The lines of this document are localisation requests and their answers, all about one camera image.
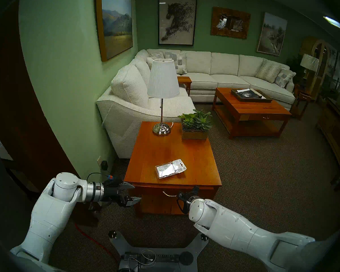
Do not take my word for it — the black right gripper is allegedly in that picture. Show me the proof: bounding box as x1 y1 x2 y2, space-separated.
177 186 200 214

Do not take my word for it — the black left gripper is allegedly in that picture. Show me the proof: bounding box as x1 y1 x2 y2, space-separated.
103 182 142 208

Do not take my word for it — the wooden end table drawer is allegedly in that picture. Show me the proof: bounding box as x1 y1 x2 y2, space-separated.
136 186 214 197

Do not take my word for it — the clear plastic blister pack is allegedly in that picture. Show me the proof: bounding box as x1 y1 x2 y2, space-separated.
155 159 187 179

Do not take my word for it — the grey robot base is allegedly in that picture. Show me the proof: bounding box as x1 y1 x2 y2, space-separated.
108 230 209 272

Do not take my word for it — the orange wooden end table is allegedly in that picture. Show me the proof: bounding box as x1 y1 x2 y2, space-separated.
124 121 222 218

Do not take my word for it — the black power strip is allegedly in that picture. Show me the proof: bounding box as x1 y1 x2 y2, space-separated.
124 252 180 263

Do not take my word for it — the succulent planter box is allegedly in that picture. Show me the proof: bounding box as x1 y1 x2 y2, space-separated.
178 109 213 140

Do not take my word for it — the wooden coffee table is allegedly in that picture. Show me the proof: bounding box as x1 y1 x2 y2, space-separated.
212 87 292 139

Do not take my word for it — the small wooden side table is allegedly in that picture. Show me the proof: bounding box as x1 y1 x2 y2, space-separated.
177 76 192 97
290 84 312 120

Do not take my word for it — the dark hardcover book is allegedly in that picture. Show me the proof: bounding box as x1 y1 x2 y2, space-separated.
237 90 262 99

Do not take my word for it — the white shade chrome table lamp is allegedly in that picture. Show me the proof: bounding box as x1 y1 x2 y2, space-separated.
147 58 180 137

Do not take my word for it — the dark wooden serving tray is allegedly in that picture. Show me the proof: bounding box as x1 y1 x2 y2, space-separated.
230 89 273 103

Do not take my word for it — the grey patterned throw pillow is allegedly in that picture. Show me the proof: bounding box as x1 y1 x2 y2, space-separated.
165 52 187 75
274 68 296 88

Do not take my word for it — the cream sectional sofa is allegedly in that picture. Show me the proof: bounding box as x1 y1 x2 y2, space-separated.
96 48 296 159

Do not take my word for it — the wooden sideboard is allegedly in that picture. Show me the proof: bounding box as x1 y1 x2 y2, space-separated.
316 97 340 168

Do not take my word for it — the rustic wood framed mirror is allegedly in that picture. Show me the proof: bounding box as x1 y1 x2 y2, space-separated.
210 7 251 39

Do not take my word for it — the framed mountain landscape painting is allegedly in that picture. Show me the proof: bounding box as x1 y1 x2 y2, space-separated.
95 0 133 62

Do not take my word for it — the black framed horse artwork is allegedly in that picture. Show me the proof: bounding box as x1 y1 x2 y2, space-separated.
158 0 197 46

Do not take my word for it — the wrapped shade table lamp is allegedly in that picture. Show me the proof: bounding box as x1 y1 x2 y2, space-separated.
300 54 320 89

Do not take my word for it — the framed tree landscape painting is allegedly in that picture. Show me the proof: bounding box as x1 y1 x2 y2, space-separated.
256 12 288 56

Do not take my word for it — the arched wooden cabinet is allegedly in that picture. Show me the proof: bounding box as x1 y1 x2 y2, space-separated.
300 36 330 100

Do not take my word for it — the fluorescent ceiling light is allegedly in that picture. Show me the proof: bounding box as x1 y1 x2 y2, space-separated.
323 16 340 31

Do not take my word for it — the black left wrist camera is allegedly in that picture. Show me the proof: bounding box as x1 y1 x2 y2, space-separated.
103 175 122 185

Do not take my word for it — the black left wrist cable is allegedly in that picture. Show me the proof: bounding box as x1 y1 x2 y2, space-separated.
86 172 115 210

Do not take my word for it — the red floor cable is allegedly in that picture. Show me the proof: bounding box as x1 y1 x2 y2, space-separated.
75 223 118 260

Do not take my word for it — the white wire loop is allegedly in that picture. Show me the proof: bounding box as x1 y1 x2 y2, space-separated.
140 249 157 265

